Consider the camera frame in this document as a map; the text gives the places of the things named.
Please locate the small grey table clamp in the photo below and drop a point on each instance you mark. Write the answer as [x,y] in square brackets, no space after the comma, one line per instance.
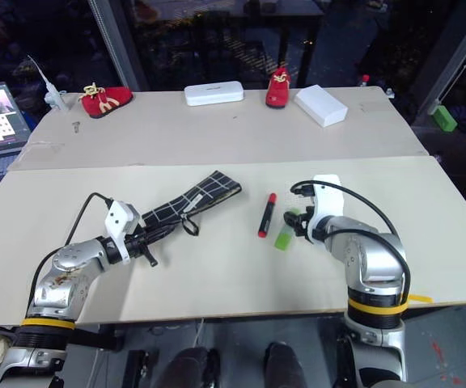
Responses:
[390,94]

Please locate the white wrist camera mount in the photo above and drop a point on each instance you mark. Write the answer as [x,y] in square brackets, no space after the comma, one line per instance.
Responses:
[120,220]
[329,202]

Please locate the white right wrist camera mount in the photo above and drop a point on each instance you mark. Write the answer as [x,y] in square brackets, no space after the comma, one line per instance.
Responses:
[329,202]

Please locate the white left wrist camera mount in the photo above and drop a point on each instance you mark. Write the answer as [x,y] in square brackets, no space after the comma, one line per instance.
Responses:
[120,220]

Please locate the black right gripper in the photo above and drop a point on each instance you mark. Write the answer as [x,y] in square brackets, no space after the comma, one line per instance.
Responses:
[306,222]

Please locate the white rectangular box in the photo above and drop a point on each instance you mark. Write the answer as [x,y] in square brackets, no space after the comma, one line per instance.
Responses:
[321,106]

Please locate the white plastic clamp holder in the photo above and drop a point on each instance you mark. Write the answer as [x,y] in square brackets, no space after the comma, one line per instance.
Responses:
[51,91]

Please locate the small grey screw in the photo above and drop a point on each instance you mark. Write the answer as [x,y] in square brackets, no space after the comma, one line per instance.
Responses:
[75,126]

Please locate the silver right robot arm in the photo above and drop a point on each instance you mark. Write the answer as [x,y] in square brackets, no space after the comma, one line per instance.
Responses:
[372,262]

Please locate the white rounded case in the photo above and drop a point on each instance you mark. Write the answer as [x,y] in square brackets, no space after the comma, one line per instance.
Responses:
[214,93]

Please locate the red-capped bottle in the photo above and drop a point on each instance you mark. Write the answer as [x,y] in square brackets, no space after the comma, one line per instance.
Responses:
[365,80]

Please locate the red marker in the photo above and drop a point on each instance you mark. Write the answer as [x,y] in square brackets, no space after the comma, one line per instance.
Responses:
[267,216]

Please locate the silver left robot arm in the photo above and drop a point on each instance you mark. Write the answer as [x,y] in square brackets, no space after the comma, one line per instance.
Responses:
[65,279]

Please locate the black grid pouch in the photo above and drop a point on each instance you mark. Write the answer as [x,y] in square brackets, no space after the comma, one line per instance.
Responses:
[200,198]

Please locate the green block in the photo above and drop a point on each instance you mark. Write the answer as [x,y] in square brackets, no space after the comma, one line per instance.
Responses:
[444,118]

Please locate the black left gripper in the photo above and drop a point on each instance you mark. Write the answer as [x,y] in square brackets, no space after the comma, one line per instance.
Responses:
[136,244]

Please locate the grey slanted metal post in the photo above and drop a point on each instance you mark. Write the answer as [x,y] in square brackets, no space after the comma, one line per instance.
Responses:
[457,60]

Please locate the red shoe with yellow laces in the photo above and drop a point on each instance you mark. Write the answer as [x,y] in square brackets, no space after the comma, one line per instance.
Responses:
[278,91]
[105,101]

